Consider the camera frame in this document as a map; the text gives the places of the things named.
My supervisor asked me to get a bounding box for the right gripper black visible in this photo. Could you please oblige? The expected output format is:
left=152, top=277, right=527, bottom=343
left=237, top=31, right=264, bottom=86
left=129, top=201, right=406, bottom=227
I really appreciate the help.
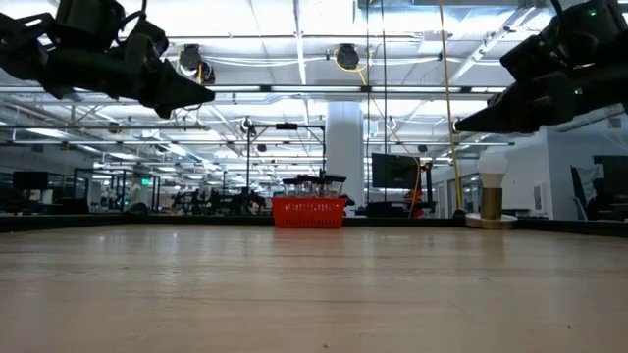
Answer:
left=453, top=61, right=628, bottom=135

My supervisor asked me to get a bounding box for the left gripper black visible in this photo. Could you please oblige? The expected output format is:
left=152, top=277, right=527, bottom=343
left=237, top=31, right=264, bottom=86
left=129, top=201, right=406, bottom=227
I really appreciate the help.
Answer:
left=38, top=18, right=217, bottom=121

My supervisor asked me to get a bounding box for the white bulb on brass stand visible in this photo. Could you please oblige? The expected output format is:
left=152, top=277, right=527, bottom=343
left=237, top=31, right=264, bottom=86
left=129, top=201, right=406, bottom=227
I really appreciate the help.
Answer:
left=463, top=150, right=520, bottom=230

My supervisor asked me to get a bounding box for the black monitor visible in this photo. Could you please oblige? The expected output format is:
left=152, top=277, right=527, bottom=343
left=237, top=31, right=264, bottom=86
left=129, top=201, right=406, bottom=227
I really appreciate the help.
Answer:
left=371, top=152, right=421, bottom=190
left=593, top=155, right=628, bottom=195

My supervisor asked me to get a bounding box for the person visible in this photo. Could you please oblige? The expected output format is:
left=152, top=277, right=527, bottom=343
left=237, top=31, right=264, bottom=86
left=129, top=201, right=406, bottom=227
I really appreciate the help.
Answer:
left=581, top=178, right=614, bottom=220

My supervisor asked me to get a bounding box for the red plastic basket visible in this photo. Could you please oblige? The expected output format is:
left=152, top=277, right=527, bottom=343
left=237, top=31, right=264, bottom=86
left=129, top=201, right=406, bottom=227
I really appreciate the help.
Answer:
left=271, top=196, right=347, bottom=230

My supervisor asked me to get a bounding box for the yellow hanging cable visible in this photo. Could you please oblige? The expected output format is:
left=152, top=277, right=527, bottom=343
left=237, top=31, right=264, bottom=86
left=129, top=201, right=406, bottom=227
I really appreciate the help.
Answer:
left=438, top=0, right=465, bottom=210

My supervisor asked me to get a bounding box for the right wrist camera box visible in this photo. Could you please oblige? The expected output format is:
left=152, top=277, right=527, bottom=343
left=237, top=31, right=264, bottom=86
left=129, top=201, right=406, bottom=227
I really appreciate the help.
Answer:
left=498, top=32, right=560, bottom=83

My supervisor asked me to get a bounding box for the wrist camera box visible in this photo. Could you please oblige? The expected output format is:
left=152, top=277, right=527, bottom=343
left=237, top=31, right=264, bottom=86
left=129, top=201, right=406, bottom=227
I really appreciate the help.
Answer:
left=53, top=0, right=128, bottom=38
left=498, top=32, right=560, bottom=83

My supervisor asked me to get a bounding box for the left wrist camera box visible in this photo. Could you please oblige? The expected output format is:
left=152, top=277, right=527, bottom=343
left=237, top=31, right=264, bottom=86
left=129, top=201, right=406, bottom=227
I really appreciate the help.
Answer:
left=53, top=0, right=128, bottom=38

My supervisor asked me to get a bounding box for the black ceiling cord reel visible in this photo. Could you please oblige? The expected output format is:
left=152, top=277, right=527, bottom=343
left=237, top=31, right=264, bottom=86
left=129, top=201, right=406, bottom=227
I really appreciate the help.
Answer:
left=336, top=42, right=361, bottom=70

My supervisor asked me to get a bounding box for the black aluminium table frame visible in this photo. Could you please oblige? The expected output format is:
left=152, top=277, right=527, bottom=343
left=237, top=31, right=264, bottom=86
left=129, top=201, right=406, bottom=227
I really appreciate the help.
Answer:
left=0, top=211, right=628, bottom=234

